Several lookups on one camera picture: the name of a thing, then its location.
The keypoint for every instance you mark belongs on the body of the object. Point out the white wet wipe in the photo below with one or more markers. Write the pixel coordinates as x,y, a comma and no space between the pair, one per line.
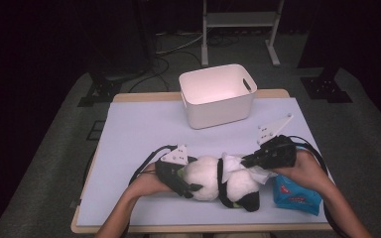
234,167

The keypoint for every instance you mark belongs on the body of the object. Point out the panda plush toy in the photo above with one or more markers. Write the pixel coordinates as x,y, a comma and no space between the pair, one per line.
205,178

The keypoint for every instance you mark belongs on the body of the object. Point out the white metal stand frame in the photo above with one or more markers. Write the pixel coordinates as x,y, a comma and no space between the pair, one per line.
238,19

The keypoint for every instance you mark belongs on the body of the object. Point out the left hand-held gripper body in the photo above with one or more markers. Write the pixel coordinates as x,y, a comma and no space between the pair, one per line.
167,172

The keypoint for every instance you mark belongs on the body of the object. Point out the person's left hand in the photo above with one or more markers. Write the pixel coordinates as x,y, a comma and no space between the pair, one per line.
147,183

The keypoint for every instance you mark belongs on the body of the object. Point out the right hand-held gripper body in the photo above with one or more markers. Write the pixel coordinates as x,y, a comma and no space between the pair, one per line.
278,152

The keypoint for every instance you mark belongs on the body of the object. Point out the person's right hand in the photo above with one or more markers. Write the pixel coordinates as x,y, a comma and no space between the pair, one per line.
307,172

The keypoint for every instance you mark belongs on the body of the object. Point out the pale table mat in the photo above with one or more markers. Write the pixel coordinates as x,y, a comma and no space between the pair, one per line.
145,132

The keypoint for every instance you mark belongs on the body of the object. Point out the wooden table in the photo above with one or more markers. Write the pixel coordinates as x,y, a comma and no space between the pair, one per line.
145,96

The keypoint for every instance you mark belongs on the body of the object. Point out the black stand base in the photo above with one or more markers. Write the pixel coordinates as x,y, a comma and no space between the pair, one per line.
325,89
101,91

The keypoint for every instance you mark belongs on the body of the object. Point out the white plastic basket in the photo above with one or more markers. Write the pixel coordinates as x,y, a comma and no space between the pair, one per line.
211,89

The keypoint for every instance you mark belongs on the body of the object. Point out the blue wet wipes pack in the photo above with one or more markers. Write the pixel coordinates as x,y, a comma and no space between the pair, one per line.
294,196

